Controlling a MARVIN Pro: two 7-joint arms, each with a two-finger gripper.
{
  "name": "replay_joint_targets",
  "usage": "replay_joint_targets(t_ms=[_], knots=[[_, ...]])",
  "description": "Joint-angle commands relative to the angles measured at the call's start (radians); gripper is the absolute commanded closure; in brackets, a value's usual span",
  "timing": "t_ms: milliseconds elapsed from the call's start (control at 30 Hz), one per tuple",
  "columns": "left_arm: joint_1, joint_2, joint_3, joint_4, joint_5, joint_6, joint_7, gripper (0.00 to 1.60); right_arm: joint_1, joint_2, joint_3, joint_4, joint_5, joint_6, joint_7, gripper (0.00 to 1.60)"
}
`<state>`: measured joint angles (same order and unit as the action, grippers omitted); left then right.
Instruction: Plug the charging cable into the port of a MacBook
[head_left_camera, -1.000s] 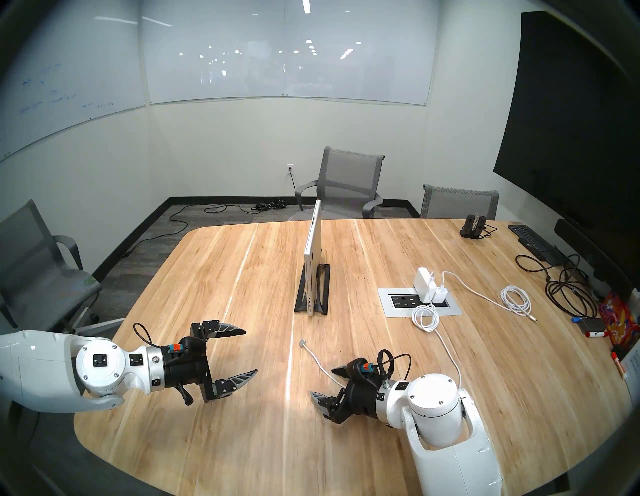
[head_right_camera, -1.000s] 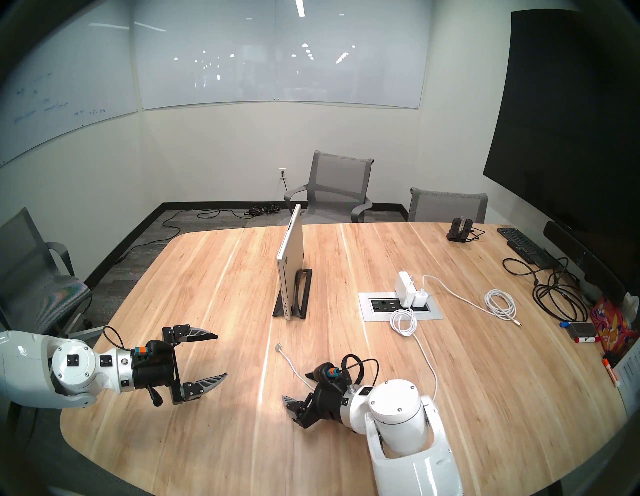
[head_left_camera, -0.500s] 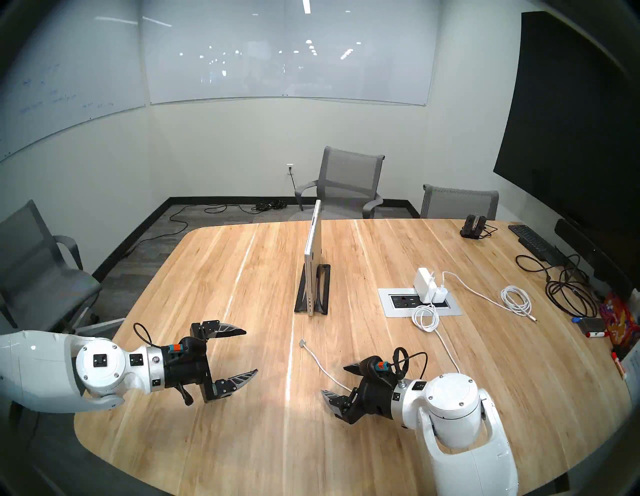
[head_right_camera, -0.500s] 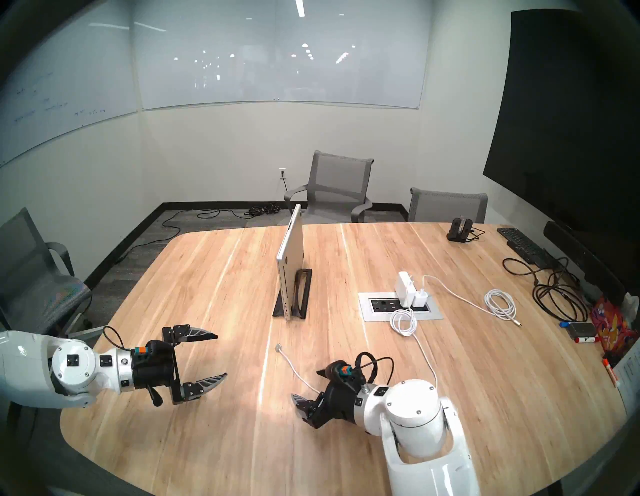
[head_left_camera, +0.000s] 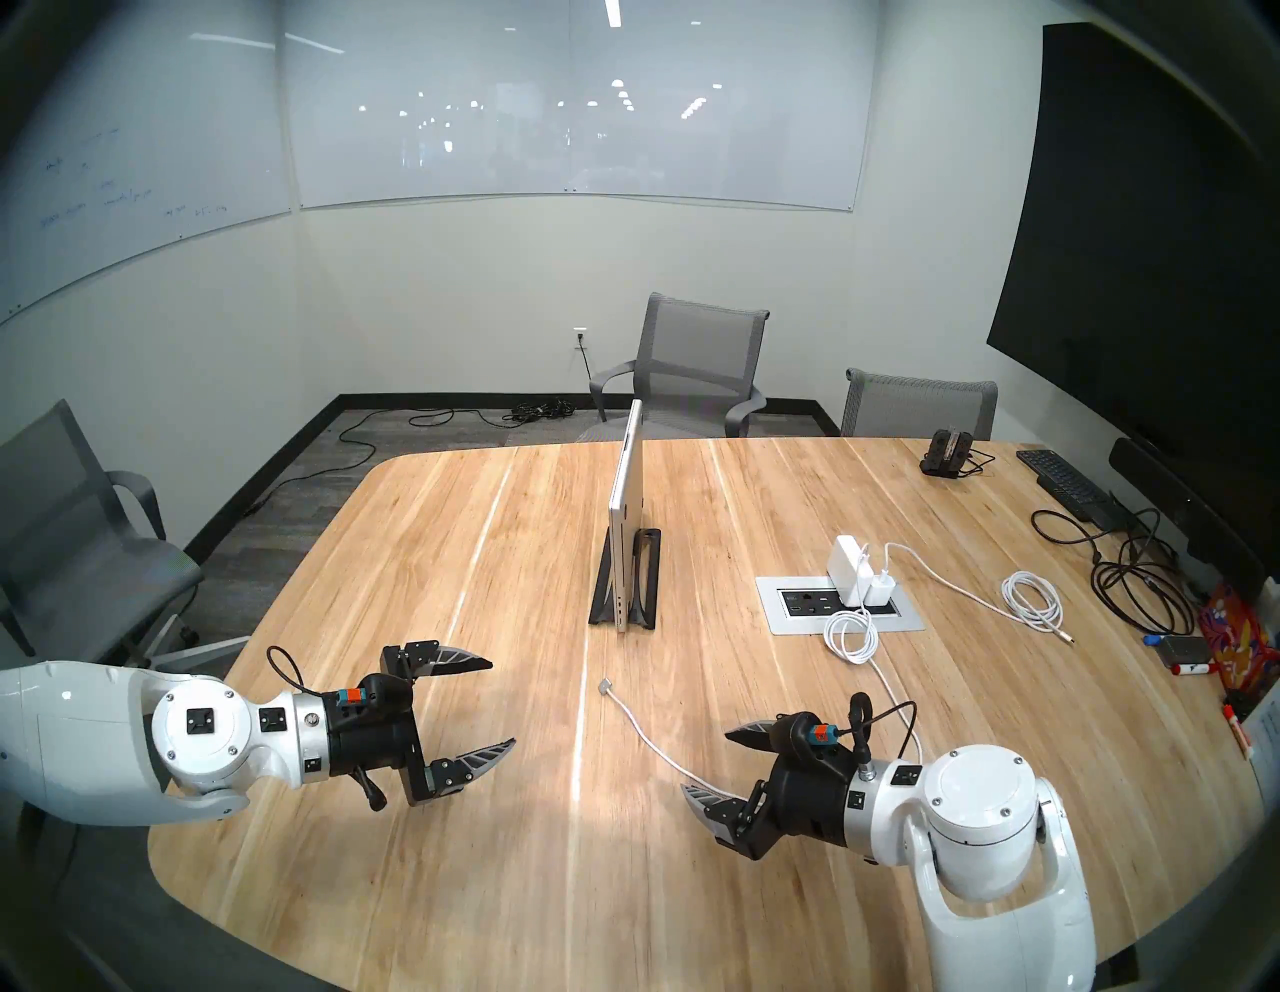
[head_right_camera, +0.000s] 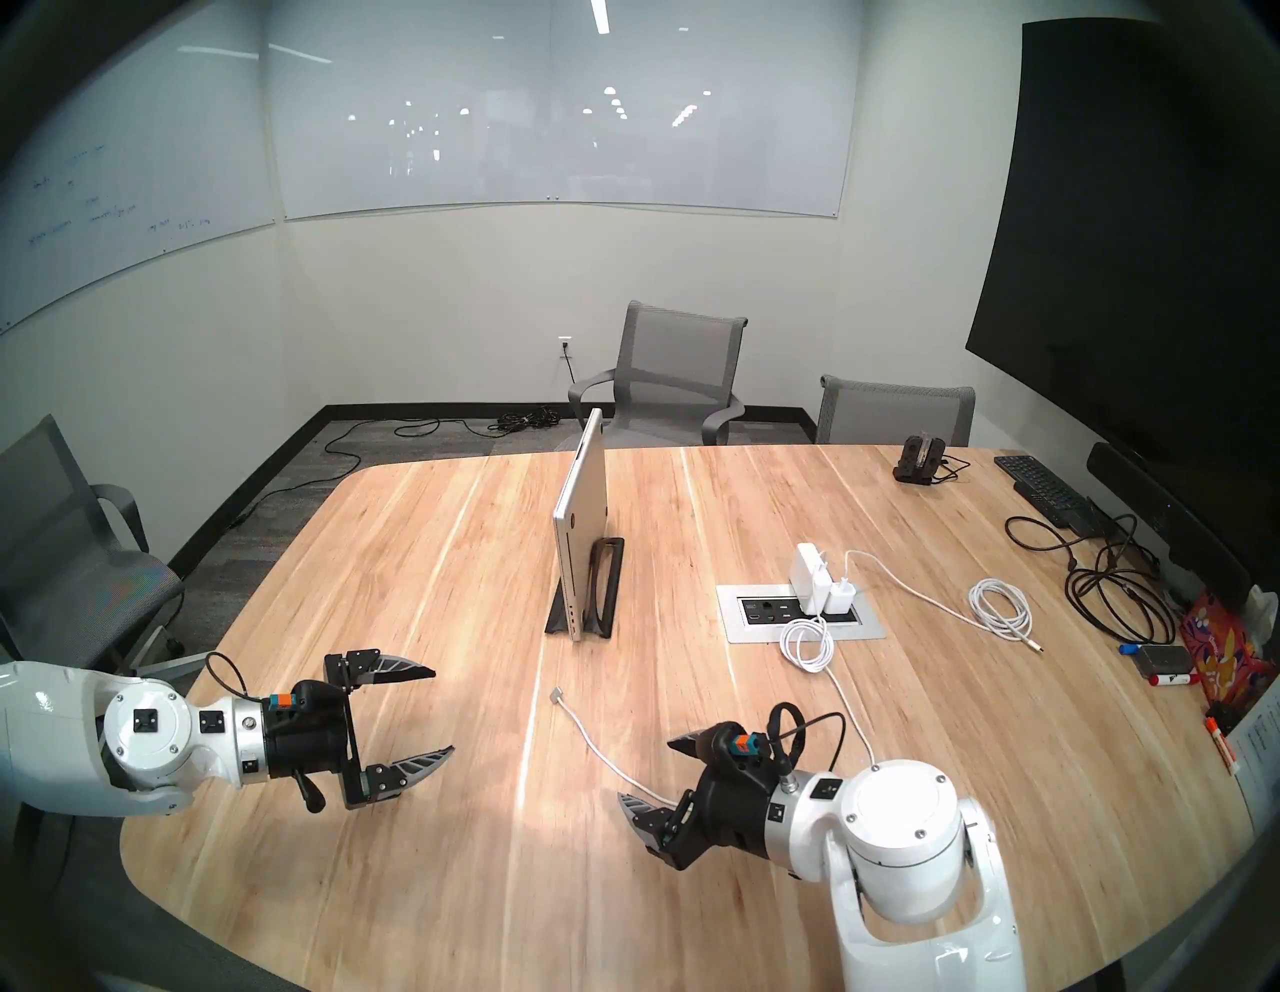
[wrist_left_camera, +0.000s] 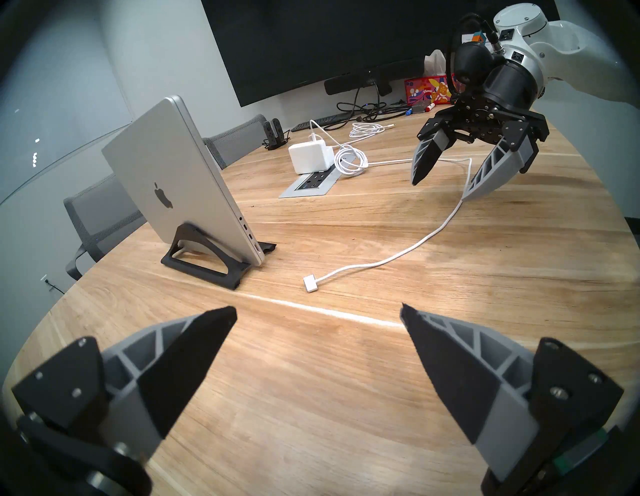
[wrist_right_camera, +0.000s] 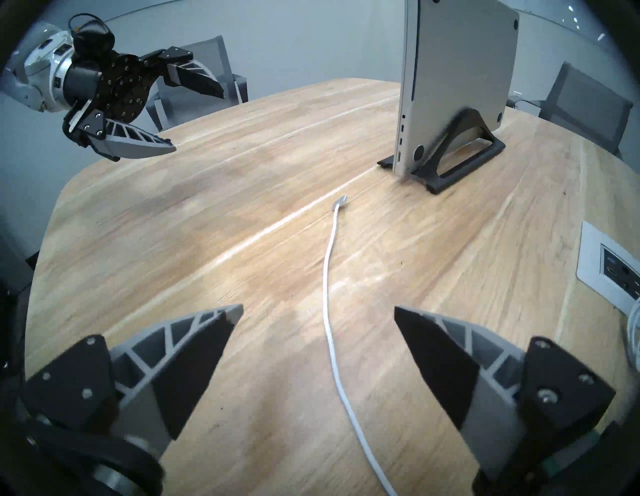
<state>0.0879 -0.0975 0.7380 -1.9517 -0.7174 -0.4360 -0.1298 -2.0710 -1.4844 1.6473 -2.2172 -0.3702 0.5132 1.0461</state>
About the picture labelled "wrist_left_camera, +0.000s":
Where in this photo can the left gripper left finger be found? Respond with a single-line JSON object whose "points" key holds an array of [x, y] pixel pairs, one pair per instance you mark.
{"points": [[165, 370]]}

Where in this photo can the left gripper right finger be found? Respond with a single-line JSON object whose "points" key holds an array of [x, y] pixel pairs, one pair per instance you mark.
{"points": [[475, 390]]}

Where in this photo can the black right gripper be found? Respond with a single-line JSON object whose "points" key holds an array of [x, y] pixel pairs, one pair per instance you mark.
{"points": [[505, 90]]}

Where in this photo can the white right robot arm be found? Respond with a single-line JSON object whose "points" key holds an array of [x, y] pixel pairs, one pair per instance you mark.
{"points": [[575, 45]]}

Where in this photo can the black controller charging dock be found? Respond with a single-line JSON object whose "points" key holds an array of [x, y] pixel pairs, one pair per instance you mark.
{"points": [[274, 131]]}

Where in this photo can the silver MacBook laptop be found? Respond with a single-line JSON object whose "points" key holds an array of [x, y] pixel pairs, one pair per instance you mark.
{"points": [[165, 165]]}

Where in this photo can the colourful tissue box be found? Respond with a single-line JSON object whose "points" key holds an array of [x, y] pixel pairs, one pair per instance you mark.
{"points": [[430, 90]]}

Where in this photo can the black vertical laptop stand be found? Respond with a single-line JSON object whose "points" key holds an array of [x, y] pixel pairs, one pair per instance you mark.
{"points": [[235, 277]]}

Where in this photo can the black soundbar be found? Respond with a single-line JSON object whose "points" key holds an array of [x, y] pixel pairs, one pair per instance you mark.
{"points": [[350, 82]]}

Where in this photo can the black keyboard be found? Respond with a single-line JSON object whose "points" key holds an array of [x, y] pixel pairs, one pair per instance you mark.
{"points": [[320, 121]]}

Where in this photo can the silver table power outlet box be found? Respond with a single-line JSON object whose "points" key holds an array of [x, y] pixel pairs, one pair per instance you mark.
{"points": [[312, 182]]}

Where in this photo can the large white power adapter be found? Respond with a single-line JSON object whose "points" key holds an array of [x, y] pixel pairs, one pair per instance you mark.
{"points": [[310, 157]]}

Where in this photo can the grey mesh office chair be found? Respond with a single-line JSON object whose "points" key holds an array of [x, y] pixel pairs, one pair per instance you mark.
{"points": [[235, 140], [100, 215]]}

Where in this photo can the large black TV screen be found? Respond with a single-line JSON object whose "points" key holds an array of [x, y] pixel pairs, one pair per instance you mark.
{"points": [[325, 40]]}

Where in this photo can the wide glass whiteboard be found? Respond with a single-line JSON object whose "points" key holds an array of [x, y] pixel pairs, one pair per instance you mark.
{"points": [[50, 100]]}

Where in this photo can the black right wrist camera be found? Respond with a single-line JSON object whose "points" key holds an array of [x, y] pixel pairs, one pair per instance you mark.
{"points": [[472, 62]]}

